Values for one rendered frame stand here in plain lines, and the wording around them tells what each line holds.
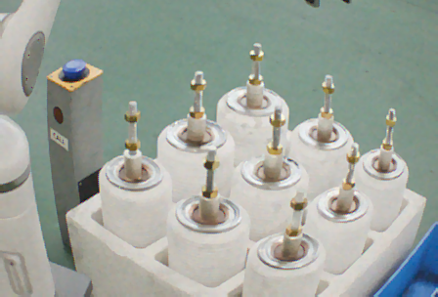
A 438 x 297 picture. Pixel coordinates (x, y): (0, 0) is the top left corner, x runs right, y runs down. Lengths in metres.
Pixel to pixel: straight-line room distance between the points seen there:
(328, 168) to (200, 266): 0.24
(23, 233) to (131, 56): 1.25
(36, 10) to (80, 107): 0.57
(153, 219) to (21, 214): 0.41
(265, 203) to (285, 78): 0.80
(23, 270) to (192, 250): 0.34
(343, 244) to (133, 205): 0.27
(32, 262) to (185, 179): 0.47
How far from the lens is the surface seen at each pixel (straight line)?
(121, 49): 1.98
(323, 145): 1.18
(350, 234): 1.05
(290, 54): 1.98
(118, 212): 1.09
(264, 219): 1.11
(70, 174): 1.25
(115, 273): 1.13
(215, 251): 1.02
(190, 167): 1.15
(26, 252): 0.75
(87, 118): 1.22
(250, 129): 1.23
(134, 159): 1.09
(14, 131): 0.72
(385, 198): 1.14
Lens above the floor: 0.87
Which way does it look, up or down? 31 degrees down
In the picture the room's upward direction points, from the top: 3 degrees clockwise
